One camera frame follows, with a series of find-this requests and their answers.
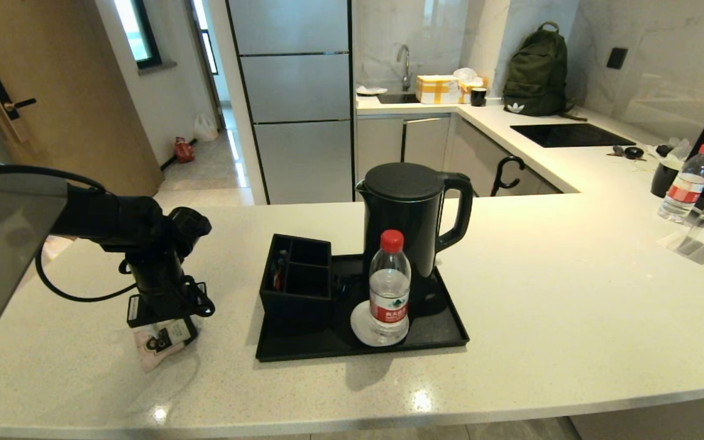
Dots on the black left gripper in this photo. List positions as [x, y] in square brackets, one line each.
[159, 287]

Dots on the pink white tea packet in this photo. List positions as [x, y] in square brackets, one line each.
[159, 351]

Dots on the black electric kettle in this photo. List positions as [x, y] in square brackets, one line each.
[404, 226]

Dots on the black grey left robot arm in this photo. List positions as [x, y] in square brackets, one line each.
[3, 244]

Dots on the red-label water bottle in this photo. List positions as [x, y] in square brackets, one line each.
[688, 180]
[390, 287]

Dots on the black round kettle base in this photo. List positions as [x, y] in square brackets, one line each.
[430, 302]

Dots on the red sachet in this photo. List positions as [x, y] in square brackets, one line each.
[277, 278]

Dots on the black organizer box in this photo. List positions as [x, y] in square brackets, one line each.
[297, 311]

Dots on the white trash bag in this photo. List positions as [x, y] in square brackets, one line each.
[57, 247]

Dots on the red bag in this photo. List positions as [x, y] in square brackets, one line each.
[184, 151]

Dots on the white round coaster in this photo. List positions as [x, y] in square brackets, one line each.
[359, 327]

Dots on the brown wooden door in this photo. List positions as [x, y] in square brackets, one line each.
[71, 91]

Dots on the silver tall refrigerator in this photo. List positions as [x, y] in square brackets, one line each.
[294, 98]

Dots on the black serving tray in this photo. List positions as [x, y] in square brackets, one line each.
[443, 333]

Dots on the dark-framed window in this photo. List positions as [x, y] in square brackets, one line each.
[138, 30]

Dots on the white cloth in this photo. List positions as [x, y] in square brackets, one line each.
[371, 91]

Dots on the white kitchen base cabinets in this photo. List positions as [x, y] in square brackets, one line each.
[425, 143]

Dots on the kitchen sink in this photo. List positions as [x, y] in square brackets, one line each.
[398, 99]

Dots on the chrome kitchen faucet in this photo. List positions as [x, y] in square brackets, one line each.
[405, 64]

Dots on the yellow-taped cardboard box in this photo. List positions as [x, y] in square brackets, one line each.
[437, 90]

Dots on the black mug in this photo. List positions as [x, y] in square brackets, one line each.
[479, 98]

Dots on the crumpled white plastic bag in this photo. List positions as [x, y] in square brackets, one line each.
[467, 74]

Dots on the black induction cooktop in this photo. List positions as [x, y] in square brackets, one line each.
[572, 135]

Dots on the dark green backpack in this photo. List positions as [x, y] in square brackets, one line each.
[538, 73]

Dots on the black keys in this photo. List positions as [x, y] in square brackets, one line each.
[632, 153]

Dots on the clear acrylic sign holder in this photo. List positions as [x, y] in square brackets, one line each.
[697, 235]

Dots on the crumpled white tissue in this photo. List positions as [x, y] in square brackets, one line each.
[679, 150]

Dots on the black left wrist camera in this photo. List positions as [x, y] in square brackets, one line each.
[190, 229]

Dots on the black wall socket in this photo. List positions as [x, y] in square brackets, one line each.
[617, 58]

